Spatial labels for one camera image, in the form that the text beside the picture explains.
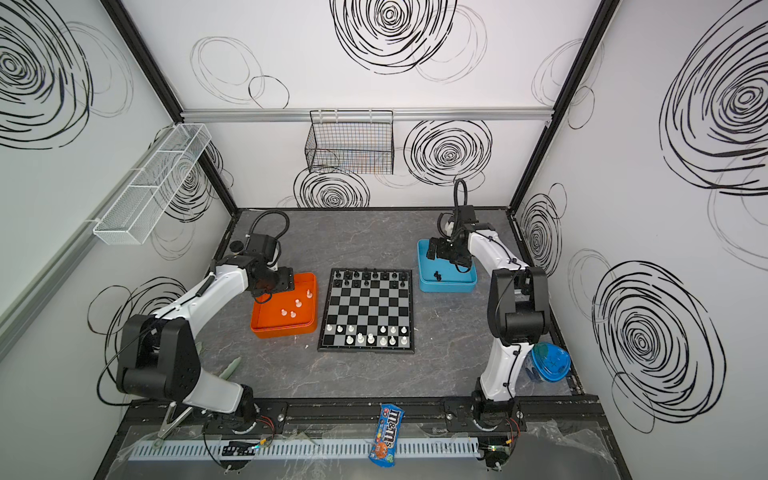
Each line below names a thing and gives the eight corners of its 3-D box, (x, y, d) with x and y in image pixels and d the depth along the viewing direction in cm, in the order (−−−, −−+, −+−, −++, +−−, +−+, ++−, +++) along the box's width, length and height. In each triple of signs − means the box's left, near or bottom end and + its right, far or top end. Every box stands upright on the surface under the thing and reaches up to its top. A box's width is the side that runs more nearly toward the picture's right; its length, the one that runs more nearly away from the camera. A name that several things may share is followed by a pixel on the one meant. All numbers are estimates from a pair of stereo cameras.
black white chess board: (318, 353, 86) (316, 350, 84) (330, 272, 104) (329, 268, 102) (415, 353, 86) (415, 350, 84) (410, 272, 104) (411, 268, 102)
